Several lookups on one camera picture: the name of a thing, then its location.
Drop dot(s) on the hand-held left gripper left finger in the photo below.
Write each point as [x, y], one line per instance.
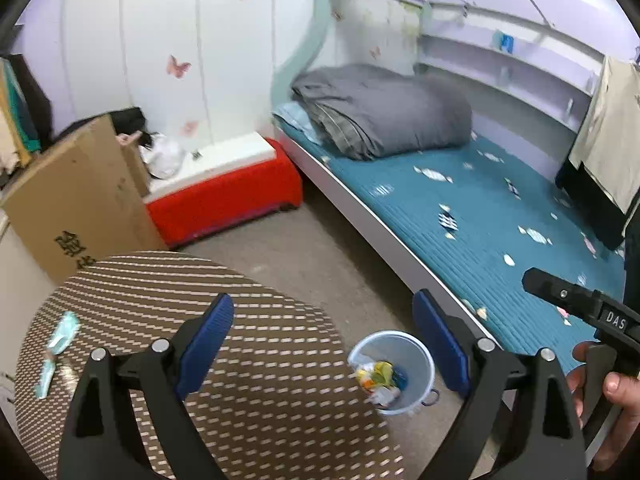
[205, 355]

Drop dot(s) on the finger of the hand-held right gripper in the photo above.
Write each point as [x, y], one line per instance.
[555, 290]

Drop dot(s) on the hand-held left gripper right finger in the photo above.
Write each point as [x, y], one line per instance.
[440, 345]

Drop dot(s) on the light blue plastic bin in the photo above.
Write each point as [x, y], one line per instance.
[410, 355]

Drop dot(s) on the yellow snack packet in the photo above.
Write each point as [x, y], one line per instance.
[379, 369]

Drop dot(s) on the orange blue wrapper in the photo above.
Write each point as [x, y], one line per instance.
[367, 385]

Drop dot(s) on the teal grey snack wrapper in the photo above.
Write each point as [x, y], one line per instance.
[57, 350]

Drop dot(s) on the person's right hand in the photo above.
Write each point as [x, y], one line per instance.
[620, 390]

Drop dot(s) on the round brown dotted table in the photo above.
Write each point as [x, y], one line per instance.
[275, 360]

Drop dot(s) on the black hanging garment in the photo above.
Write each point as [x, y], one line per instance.
[595, 210]

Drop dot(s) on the bed with teal sheet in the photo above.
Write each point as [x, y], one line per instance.
[450, 240]

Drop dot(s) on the red storage box white lid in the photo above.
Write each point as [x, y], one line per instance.
[225, 195]

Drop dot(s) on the beige hanging garment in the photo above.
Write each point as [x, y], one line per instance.
[610, 135]

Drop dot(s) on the large cardboard box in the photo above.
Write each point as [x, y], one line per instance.
[85, 195]

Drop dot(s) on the white plastic bag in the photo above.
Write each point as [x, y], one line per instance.
[162, 157]

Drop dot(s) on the grey folded blanket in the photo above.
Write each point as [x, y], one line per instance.
[385, 110]

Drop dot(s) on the black cloth behind box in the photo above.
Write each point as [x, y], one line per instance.
[127, 120]

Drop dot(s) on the blue item on shelf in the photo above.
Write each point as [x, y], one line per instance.
[505, 42]

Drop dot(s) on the teal striped pillow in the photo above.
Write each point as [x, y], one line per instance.
[295, 117]

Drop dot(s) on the teal bag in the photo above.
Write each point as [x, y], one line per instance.
[22, 110]

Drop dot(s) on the pale pink butterfly wall sticker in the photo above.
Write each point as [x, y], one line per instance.
[189, 127]

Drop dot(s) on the lilac wall shelf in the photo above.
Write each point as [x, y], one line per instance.
[500, 60]

